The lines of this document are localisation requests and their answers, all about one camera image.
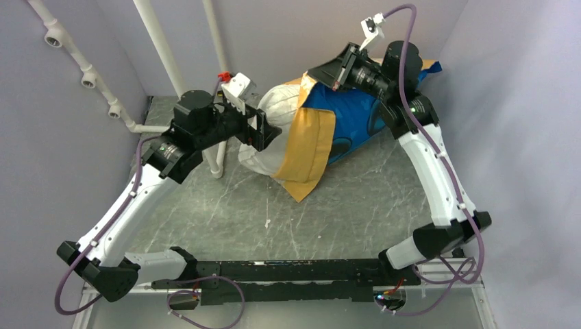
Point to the white pvc pipe rack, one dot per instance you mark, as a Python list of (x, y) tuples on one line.
[(56, 131)]

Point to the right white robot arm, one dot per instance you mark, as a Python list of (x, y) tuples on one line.
[(413, 123)]

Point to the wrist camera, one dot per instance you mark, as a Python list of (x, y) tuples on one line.
[(236, 89), (373, 33)]

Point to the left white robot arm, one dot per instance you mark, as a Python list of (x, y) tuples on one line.
[(101, 257)]

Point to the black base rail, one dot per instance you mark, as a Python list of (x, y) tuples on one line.
[(357, 280)]

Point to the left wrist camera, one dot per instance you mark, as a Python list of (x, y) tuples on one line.
[(236, 89)]

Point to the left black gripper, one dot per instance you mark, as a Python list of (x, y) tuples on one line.
[(258, 136)]

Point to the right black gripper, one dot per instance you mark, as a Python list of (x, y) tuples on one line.
[(336, 73)]

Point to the white pillow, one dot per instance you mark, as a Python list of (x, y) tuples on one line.
[(280, 106)]

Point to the yellow and blue pillowcase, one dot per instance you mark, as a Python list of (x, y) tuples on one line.
[(328, 125)]

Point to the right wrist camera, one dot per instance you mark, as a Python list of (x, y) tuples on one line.
[(373, 33)]

